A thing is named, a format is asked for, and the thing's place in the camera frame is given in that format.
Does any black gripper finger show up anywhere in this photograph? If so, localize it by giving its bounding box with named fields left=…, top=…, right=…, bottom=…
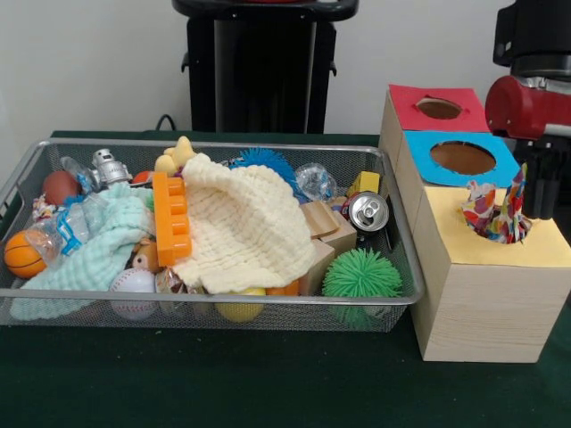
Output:
left=541, top=165, right=559, bottom=219
left=524, top=165, right=542, bottom=218

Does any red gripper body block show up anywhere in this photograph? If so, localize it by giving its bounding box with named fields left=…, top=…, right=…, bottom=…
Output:
left=484, top=75, right=571, bottom=140

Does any colourful polka dot cloth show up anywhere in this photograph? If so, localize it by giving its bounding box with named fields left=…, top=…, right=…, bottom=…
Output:
left=461, top=162, right=533, bottom=245

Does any blue spiky ball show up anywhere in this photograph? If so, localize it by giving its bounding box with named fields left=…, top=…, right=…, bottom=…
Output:
left=231, top=147, right=299, bottom=188

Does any cream waffle cloth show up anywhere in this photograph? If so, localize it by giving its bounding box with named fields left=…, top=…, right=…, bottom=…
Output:
left=171, top=152, right=317, bottom=295

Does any orange plastic compartment tray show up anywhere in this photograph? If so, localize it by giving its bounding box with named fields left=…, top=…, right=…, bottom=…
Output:
left=152, top=172, right=194, bottom=268

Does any wooden box with three holes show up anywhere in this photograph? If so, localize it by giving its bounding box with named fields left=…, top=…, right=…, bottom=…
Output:
left=378, top=84, right=571, bottom=365

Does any silver soda can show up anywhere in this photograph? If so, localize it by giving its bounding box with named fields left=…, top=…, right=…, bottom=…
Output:
left=347, top=191, right=390, bottom=233

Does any large green spiky ball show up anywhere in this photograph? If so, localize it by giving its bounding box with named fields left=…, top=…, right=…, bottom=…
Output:
left=321, top=248, right=404, bottom=329

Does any ridged wooden soap dish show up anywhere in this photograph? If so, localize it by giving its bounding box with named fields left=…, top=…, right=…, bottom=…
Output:
left=299, top=200, right=343, bottom=239

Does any dark green table cloth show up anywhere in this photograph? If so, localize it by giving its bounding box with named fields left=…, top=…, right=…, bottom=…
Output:
left=0, top=128, right=571, bottom=428

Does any white baseball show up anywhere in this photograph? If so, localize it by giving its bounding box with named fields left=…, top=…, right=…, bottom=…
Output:
left=108, top=267, right=160, bottom=321

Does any silver toy robot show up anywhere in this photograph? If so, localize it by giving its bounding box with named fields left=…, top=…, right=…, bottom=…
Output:
left=87, top=148, right=133, bottom=186

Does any mint green knitted cloth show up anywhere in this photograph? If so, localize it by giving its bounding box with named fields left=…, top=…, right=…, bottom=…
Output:
left=9, top=182, right=155, bottom=321

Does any small orange basketball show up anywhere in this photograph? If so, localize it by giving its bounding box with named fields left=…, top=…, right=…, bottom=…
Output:
left=3, top=231, right=48, bottom=280

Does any shallow wire mesh bin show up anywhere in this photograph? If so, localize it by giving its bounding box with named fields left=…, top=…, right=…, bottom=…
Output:
left=0, top=137, right=424, bottom=333

